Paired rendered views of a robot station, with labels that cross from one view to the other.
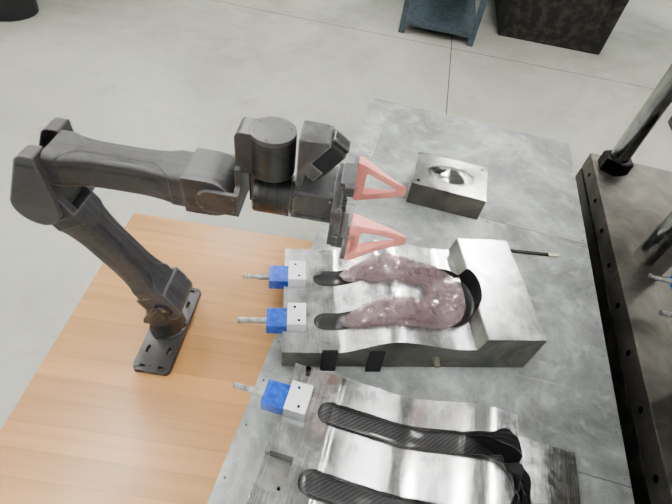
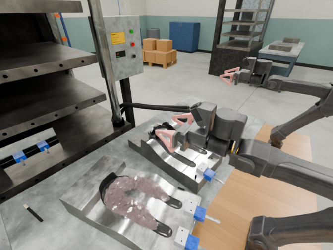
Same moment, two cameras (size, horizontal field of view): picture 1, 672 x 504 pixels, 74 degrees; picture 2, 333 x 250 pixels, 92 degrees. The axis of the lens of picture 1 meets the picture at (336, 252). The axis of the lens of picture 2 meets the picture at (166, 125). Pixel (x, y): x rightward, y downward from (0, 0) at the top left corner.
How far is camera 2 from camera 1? 0.83 m
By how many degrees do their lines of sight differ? 91
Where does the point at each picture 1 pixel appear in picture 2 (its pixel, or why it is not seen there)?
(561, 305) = (64, 181)
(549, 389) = not seen: hidden behind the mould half
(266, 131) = (231, 113)
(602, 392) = (95, 153)
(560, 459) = (133, 139)
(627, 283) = (20, 181)
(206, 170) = (257, 145)
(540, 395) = not seen: hidden behind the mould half
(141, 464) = (254, 190)
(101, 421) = (275, 211)
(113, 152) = (322, 168)
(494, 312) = (110, 167)
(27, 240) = not seen: outside the picture
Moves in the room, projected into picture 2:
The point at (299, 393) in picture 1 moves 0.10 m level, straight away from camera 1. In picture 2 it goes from (201, 166) to (194, 183)
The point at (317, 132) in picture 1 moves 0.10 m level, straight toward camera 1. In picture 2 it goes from (207, 105) to (216, 91)
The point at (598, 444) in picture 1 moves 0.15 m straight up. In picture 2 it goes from (113, 145) to (108, 126)
